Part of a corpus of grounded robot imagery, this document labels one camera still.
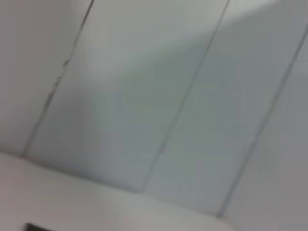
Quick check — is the dark green shirt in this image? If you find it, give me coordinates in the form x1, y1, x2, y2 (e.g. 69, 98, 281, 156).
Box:
24, 222, 57, 231

